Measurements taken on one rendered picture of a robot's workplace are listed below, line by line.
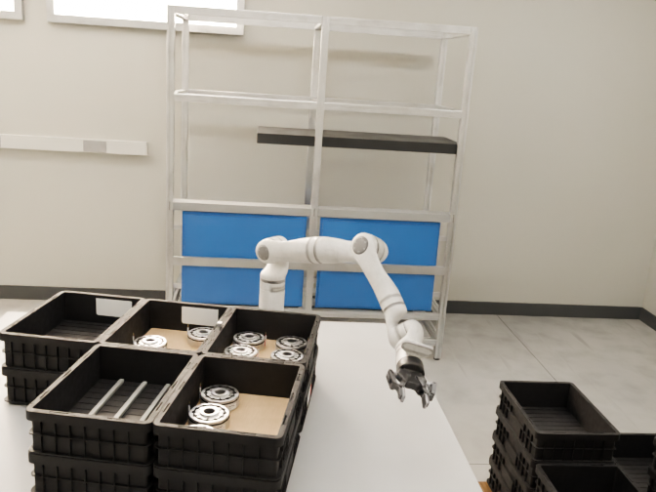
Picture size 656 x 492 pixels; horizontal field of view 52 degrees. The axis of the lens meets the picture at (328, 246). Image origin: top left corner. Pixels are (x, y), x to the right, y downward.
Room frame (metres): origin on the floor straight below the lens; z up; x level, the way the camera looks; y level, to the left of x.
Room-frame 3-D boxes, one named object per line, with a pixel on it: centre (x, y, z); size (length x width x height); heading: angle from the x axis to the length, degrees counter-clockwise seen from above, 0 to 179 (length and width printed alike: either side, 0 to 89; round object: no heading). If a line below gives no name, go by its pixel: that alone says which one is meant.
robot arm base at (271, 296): (2.35, 0.19, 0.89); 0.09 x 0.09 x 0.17; 5
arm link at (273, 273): (2.35, 0.19, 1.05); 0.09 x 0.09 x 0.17; 55
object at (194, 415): (1.56, 0.27, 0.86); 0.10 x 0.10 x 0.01
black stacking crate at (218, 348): (1.95, 0.17, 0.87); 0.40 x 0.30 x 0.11; 175
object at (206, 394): (1.66, 0.26, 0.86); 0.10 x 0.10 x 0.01
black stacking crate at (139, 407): (1.57, 0.50, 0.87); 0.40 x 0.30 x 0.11; 175
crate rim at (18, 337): (2.00, 0.77, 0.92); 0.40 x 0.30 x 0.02; 175
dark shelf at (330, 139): (4.14, -0.13, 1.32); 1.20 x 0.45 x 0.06; 96
